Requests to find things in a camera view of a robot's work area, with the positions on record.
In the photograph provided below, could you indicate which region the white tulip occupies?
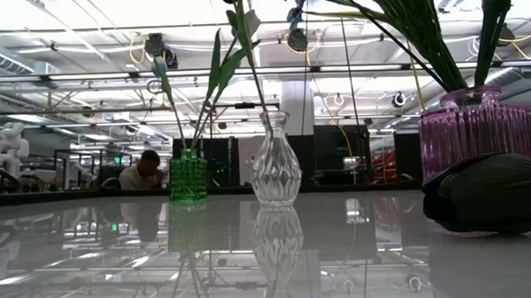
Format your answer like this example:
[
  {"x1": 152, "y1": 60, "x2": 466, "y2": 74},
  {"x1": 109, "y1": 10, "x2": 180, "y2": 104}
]
[
  {"x1": 150, "y1": 55, "x2": 189, "y2": 153},
  {"x1": 186, "y1": 8, "x2": 269, "y2": 153}
]

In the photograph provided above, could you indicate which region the clear glass vase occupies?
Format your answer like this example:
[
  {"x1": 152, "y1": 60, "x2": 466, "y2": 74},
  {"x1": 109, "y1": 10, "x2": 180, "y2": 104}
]
[{"x1": 247, "y1": 109, "x2": 304, "y2": 209}]

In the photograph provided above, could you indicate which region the green glass vase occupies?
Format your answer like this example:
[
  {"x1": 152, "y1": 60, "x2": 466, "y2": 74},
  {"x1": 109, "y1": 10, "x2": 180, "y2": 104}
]
[{"x1": 167, "y1": 146, "x2": 210, "y2": 204}]

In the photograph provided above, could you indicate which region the purple ribbed glass vase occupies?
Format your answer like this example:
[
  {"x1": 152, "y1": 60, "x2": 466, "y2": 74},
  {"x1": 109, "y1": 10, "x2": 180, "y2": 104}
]
[{"x1": 416, "y1": 83, "x2": 531, "y2": 181}]

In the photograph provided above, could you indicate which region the black partition panel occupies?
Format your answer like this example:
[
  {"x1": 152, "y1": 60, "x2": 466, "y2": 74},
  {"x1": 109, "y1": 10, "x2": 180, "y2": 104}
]
[
  {"x1": 286, "y1": 122, "x2": 372, "y2": 188},
  {"x1": 170, "y1": 135, "x2": 242, "y2": 190},
  {"x1": 392, "y1": 130, "x2": 424, "y2": 183}
]

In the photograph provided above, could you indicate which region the black ceiling-mounted device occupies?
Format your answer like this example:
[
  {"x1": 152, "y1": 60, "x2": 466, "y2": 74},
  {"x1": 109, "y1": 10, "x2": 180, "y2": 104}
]
[
  {"x1": 142, "y1": 31, "x2": 180, "y2": 72},
  {"x1": 284, "y1": 27, "x2": 309, "y2": 55},
  {"x1": 494, "y1": 22, "x2": 517, "y2": 49}
]

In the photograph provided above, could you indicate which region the person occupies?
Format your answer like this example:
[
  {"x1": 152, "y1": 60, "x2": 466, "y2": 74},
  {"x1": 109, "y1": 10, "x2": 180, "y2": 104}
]
[{"x1": 116, "y1": 148, "x2": 166, "y2": 191}]

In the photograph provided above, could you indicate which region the white robot figure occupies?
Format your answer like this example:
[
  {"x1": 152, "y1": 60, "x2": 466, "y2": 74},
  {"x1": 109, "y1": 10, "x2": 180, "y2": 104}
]
[{"x1": 0, "y1": 120, "x2": 32, "y2": 180}]

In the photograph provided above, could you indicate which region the thin black cable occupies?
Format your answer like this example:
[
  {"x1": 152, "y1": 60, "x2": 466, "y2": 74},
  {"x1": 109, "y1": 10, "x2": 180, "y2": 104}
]
[{"x1": 339, "y1": 17, "x2": 361, "y2": 128}]

